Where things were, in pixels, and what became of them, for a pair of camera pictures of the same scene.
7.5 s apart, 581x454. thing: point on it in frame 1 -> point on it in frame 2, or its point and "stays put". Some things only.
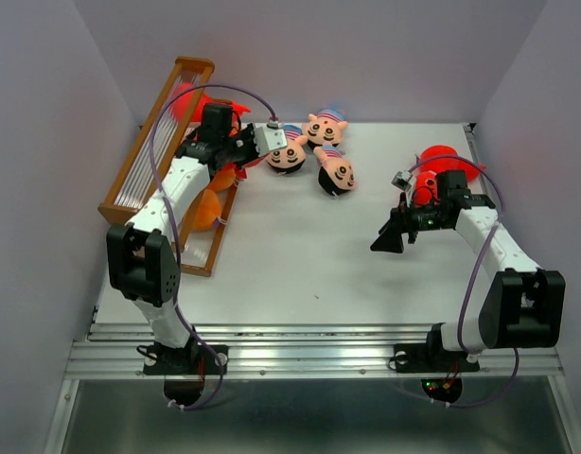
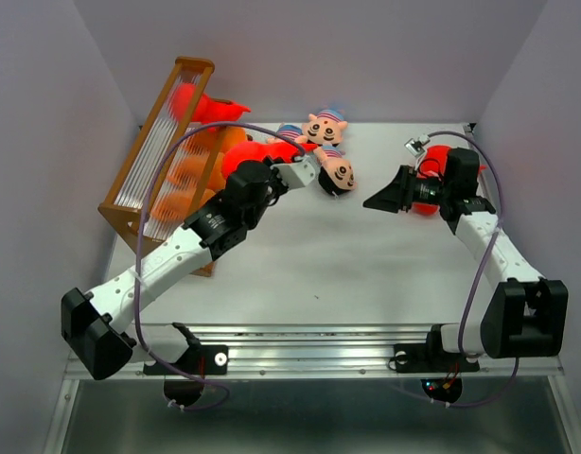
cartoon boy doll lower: x=336 y=175 stays put
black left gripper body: x=241 y=147 -> x=277 y=184
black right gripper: x=390 y=237 -> x=398 y=195
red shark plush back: x=440 y=158 stays put
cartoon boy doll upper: x=324 y=127 stays put
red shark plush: x=187 y=101 stays put
